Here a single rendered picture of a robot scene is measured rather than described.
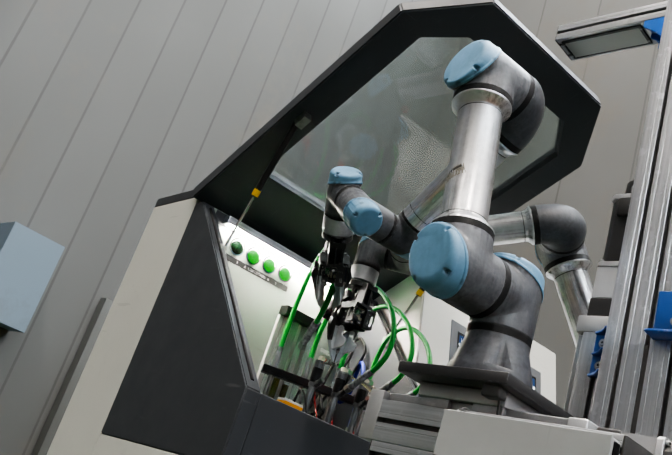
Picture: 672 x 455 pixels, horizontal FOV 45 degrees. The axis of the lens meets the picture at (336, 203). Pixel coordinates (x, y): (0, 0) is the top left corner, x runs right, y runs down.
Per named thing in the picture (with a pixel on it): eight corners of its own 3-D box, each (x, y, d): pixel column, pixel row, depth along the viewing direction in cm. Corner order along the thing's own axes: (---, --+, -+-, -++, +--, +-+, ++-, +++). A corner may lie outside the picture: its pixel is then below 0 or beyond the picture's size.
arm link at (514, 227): (595, 230, 187) (386, 255, 193) (590, 248, 196) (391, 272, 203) (585, 186, 192) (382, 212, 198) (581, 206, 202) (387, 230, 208)
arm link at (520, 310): (547, 347, 141) (562, 276, 146) (497, 317, 134) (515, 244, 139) (496, 346, 150) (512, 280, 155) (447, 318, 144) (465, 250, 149)
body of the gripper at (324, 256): (315, 286, 185) (321, 239, 181) (315, 269, 193) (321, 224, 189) (348, 290, 186) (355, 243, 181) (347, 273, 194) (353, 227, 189)
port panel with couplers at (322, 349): (305, 405, 233) (337, 306, 244) (298, 404, 235) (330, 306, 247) (337, 419, 240) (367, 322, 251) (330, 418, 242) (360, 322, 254)
